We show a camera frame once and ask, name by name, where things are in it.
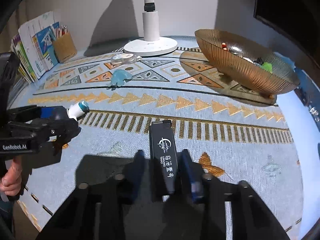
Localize light green dinosaur toy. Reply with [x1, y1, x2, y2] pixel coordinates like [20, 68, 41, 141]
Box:
[261, 62, 272, 73]

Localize person's left hand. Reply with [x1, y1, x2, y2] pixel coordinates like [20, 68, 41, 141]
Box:
[1, 156, 22, 197]

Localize black spiky toy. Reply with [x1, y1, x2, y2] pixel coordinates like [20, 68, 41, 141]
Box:
[254, 57, 264, 66]

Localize stack of books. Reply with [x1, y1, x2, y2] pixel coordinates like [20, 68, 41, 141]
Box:
[18, 11, 60, 80]

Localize cardboard pen holder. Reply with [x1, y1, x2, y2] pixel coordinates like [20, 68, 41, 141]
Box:
[52, 33, 77, 63]

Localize light blue dinosaur toy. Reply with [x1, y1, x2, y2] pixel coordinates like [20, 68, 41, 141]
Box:
[110, 69, 132, 87]

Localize person's left forearm sleeve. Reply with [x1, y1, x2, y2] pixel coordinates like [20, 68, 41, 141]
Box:
[1, 199, 15, 239]

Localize black lighter box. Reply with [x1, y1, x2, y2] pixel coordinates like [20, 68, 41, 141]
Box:
[149, 120, 178, 198]

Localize amber ribbed glass bowl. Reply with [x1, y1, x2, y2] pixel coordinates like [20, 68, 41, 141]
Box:
[195, 29, 300, 95]

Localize patterned blue table mat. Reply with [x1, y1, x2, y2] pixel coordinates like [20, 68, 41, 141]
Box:
[18, 46, 303, 239]

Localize pens in holder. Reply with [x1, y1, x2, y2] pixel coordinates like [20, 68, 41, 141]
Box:
[50, 25, 68, 41]

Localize white lamp stand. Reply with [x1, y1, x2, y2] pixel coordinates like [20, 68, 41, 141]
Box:
[124, 0, 177, 57]

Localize round clear tape case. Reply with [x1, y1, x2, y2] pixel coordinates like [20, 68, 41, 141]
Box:
[111, 53, 142, 66]

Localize black-haired red figurine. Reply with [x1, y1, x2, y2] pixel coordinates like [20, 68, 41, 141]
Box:
[221, 42, 229, 51]

